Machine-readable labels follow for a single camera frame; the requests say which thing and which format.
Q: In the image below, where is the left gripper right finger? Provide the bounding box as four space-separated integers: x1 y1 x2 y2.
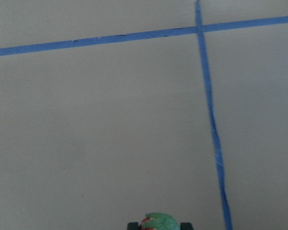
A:
180 222 192 230

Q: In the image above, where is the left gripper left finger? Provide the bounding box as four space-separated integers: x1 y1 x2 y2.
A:
127 222 139 230

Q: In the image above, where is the red strawberry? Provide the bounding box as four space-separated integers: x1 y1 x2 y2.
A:
139 212 180 230

